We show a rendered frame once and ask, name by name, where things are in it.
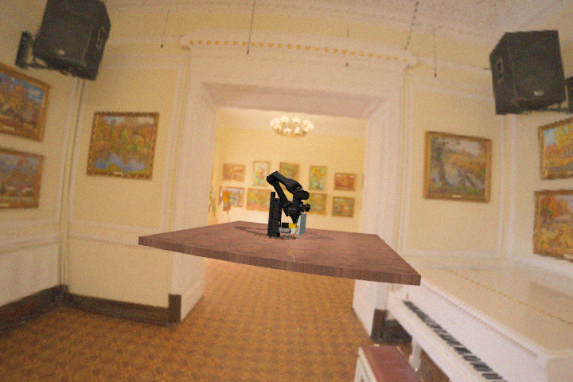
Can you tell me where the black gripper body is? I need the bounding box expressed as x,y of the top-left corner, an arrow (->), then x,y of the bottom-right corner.
287,199 -> 304,213

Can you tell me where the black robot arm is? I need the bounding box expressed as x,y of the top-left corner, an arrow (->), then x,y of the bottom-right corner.
266,171 -> 310,217

